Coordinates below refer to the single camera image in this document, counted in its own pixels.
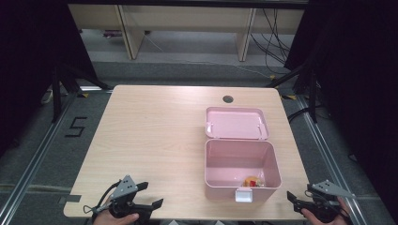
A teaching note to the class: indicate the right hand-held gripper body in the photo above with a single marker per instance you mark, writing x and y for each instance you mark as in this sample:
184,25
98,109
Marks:
328,190

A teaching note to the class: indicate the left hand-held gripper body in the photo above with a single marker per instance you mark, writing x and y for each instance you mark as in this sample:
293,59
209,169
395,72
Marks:
124,189

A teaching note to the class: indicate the pink plastic storage box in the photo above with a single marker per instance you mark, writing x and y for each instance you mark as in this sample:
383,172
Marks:
241,156

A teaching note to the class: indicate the person's right hand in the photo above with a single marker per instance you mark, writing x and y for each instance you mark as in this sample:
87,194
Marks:
343,218

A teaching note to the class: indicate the person's left hand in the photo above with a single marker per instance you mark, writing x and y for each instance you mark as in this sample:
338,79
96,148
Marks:
109,219

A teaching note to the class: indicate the small orange and red toy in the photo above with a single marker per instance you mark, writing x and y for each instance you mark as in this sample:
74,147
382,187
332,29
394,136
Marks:
253,181

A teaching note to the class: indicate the grey tape strip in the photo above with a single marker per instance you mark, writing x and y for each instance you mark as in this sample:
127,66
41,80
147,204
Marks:
70,198

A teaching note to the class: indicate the black metal stand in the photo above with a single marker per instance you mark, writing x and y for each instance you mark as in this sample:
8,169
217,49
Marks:
58,90
311,90

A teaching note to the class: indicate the black curtain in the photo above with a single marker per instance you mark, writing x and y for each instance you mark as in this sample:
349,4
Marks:
28,56
359,78

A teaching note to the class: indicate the beige wooden desk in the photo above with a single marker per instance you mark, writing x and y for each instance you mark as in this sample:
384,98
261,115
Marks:
187,15

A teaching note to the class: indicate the aluminium floor rail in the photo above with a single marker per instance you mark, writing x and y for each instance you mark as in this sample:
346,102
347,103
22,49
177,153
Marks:
34,159
325,153

